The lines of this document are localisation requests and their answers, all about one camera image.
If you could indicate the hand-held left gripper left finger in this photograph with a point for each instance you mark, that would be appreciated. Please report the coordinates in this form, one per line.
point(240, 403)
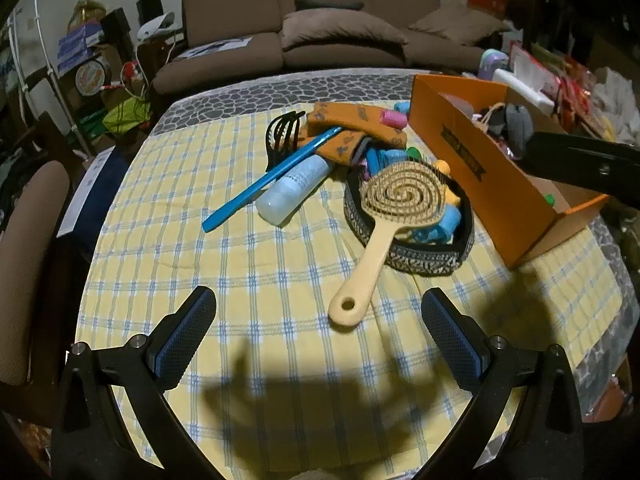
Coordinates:
point(182, 340)

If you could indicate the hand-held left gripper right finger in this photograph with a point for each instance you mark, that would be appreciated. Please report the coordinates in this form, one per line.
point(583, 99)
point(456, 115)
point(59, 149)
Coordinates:
point(450, 340)

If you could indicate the orange cardboard box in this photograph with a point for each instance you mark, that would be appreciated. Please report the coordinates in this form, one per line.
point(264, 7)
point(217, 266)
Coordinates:
point(465, 160)

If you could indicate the blue plastic hanger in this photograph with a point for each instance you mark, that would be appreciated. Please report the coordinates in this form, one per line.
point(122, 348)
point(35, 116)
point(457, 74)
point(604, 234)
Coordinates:
point(250, 195)

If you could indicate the red snack packets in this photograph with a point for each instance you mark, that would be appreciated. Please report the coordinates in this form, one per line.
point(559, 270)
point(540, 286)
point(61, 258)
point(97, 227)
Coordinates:
point(575, 90)

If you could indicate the white plastic bag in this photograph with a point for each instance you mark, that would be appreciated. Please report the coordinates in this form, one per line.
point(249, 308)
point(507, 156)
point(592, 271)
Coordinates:
point(620, 100)

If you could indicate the yellow plaid tablecloth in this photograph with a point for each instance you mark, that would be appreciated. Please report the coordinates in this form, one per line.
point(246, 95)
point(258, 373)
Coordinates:
point(200, 270)

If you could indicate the black white patterned headband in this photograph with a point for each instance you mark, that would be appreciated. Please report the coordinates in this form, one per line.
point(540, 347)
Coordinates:
point(425, 262)

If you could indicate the white box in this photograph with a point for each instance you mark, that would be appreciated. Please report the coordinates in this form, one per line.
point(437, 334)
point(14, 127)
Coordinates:
point(522, 85)

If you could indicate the wooden spiral hairbrush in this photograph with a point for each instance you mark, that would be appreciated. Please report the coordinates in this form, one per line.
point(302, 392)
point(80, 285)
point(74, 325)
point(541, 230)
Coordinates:
point(365, 270)

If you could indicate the purple green container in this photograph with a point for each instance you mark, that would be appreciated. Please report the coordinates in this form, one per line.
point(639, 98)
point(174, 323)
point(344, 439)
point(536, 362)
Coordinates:
point(492, 62)

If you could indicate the brown upholstered chair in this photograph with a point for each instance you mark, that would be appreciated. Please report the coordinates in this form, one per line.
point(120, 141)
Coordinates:
point(30, 260)

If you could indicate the white blue booklet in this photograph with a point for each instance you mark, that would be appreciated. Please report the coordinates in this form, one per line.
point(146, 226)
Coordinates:
point(82, 195)

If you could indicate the white plastic bottle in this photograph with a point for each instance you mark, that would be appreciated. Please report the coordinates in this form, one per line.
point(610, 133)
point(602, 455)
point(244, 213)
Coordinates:
point(290, 190)

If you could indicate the pile of colourful hair rollers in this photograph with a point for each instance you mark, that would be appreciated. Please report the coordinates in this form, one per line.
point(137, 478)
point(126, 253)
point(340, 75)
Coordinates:
point(395, 120)

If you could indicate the orange patterned sock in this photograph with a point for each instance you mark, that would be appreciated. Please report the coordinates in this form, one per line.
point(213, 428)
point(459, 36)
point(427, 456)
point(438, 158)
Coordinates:
point(345, 147)
point(350, 117)

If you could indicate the black hair claw clip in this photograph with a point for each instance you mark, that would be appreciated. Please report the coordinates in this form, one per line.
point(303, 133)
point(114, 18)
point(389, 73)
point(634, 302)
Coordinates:
point(280, 132)

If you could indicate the green bag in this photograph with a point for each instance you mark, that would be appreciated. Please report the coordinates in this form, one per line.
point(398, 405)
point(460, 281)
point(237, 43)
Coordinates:
point(125, 116)

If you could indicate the grey stone-pattern cloth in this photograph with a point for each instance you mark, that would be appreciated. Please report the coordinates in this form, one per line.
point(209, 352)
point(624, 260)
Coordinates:
point(240, 95)

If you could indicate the large brown pillow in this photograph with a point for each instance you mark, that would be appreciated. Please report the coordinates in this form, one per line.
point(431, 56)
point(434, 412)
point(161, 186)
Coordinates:
point(340, 30)

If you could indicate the round yellow label tin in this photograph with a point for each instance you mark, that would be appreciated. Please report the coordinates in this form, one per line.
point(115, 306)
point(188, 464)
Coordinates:
point(91, 76)

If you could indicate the white printed paper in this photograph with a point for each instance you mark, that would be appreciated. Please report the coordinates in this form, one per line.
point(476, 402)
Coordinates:
point(215, 46)

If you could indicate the dark cushion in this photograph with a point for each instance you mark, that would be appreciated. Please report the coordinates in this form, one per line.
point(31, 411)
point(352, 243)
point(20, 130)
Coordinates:
point(327, 4)

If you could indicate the white pipe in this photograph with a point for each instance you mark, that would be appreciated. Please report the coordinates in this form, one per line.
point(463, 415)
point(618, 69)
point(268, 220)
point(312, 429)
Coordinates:
point(47, 60)

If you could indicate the white lamp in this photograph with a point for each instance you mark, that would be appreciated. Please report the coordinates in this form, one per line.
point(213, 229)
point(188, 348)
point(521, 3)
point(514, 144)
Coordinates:
point(156, 26)

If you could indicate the blue cardboard boxes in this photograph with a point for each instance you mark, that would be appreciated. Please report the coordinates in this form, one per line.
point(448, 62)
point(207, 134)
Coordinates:
point(77, 42)

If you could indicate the black speaker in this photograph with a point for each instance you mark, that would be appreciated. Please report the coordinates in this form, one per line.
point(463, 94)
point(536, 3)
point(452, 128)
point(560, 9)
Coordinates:
point(149, 6)

